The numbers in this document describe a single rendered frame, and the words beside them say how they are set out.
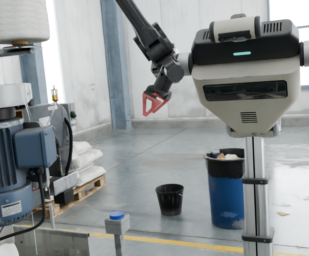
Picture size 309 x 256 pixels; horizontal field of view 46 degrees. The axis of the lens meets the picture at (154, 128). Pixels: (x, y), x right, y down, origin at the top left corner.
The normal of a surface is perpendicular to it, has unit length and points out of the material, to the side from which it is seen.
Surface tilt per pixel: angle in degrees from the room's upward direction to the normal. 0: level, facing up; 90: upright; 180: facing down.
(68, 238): 90
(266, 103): 130
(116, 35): 90
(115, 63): 90
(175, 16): 90
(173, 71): 102
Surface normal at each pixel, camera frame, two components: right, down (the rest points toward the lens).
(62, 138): 0.92, -0.02
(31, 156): 0.03, 0.14
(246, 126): -0.24, 0.76
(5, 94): 0.77, 0.04
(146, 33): 0.11, 0.33
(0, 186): 0.47, 0.09
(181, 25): -0.38, 0.16
